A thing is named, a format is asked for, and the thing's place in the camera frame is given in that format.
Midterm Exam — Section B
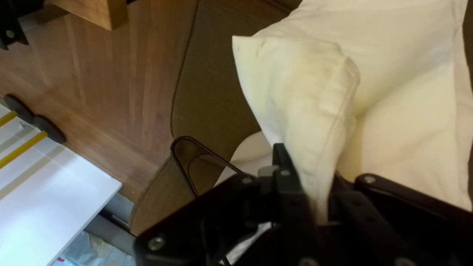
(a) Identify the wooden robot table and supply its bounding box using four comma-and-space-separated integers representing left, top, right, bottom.
47, 0, 129, 31

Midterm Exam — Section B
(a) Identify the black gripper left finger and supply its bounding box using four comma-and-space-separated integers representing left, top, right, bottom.
260, 143, 321, 266

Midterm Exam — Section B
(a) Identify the white striped box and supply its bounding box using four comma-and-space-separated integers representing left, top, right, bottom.
0, 102, 124, 266

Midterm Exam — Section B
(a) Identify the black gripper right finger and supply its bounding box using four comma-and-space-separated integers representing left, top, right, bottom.
333, 173, 473, 266

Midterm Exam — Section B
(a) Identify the white towel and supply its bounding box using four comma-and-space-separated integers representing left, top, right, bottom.
232, 0, 472, 222

